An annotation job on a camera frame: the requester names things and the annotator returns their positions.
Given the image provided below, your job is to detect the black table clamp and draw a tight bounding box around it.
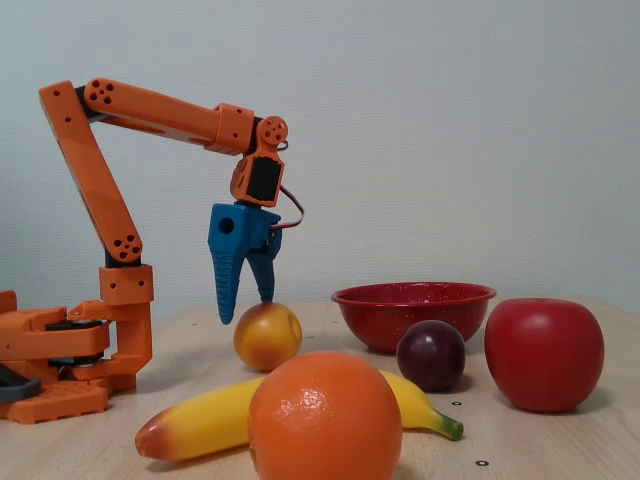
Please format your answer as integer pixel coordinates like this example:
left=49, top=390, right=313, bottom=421
left=0, top=363, right=43, bottom=404

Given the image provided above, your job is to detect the orange fruit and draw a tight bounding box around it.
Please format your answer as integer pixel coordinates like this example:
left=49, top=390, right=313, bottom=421
left=247, top=350, right=405, bottom=480

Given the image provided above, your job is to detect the yellow orange peach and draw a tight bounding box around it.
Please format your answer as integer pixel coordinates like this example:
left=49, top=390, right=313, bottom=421
left=232, top=301, right=304, bottom=373

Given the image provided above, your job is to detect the red apple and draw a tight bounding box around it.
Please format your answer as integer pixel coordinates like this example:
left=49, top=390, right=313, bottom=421
left=483, top=297, right=606, bottom=415

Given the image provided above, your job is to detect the red speckled bowl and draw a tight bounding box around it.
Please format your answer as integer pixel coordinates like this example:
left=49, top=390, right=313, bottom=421
left=330, top=281, right=498, bottom=356

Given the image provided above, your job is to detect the white red servo cable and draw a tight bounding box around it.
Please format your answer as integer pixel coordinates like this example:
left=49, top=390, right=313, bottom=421
left=271, top=185, right=307, bottom=232

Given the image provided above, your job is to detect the yellow banana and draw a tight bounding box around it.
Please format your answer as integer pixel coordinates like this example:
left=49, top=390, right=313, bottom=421
left=134, top=369, right=465, bottom=462

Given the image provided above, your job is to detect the dark purple plum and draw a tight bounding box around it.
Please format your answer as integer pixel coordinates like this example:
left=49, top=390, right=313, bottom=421
left=395, top=319, right=467, bottom=394

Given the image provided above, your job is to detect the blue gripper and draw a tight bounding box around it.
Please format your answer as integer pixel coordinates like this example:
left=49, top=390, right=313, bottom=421
left=206, top=201, right=283, bottom=327

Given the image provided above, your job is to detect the orange robot base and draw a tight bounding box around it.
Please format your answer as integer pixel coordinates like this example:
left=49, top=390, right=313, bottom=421
left=0, top=289, right=112, bottom=426

